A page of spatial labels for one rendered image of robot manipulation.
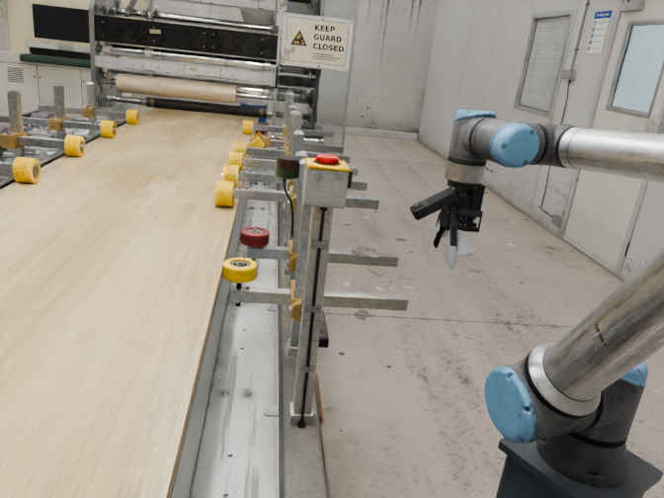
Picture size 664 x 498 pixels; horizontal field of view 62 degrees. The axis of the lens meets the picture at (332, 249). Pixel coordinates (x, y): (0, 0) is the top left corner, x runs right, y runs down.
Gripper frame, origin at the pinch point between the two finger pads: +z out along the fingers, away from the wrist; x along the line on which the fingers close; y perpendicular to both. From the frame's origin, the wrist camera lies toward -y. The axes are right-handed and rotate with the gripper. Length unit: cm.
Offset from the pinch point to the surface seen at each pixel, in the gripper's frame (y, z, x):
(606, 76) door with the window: 224, -50, 331
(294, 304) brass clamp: -36.1, 9.3, -12.3
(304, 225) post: -35.4, -9.1, -10.0
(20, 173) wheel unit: -122, 0, 51
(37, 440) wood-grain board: -70, 4, -67
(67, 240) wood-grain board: -92, 4, 5
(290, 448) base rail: -36, 24, -43
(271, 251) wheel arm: -42.3, 8.4, 19.2
